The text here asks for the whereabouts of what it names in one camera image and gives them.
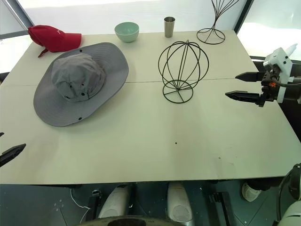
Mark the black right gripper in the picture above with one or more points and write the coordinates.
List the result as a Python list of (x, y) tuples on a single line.
[(270, 91)]

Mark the red baseball cap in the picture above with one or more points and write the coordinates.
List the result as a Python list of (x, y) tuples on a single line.
[(54, 38)]

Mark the white left robot foot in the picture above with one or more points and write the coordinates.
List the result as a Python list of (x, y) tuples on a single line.
[(114, 202)]

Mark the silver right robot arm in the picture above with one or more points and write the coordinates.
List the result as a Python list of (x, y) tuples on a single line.
[(292, 214)]

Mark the dark window frame post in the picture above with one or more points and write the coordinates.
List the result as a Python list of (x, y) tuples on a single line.
[(243, 16)]

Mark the mint green bowl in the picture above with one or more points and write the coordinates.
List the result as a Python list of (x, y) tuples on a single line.
[(127, 33)]

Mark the grey window frame bar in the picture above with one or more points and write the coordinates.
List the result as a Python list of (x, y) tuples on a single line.
[(26, 14)]

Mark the white robot foot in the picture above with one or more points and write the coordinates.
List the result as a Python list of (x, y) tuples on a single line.
[(114, 202), (178, 202)]

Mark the white right robot foot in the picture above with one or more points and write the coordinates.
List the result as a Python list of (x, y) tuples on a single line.
[(178, 202)]

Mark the steel tumbler cup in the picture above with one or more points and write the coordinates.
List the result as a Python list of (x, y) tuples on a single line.
[(169, 28)]

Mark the dark rounded body rim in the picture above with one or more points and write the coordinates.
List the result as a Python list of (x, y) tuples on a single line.
[(131, 221)]

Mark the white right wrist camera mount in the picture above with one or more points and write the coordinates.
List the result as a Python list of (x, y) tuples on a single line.
[(277, 57)]

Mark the black table leg strut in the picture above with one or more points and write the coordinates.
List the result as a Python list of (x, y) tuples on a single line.
[(222, 207), (94, 203)]

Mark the grey wide-brim sun hat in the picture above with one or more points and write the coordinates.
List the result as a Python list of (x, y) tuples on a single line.
[(75, 77)]

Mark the white round floor object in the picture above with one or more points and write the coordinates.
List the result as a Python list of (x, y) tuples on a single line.
[(250, 192)]

